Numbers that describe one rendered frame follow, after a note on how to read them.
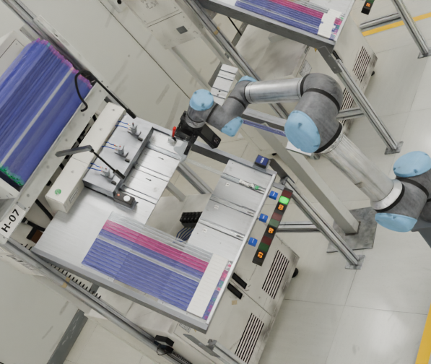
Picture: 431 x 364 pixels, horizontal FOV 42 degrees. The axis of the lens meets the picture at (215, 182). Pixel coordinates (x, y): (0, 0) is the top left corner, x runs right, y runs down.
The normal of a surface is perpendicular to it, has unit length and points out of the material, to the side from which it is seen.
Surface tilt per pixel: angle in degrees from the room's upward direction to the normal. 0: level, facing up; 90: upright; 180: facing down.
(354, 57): 90
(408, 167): 7
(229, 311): 90
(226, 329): 90
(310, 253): 0
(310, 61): 90
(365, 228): 0
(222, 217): 44
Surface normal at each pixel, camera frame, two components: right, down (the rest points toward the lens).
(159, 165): 0.04, -0.48
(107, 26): 0.69, -0.07
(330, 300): -0.60, -0.61
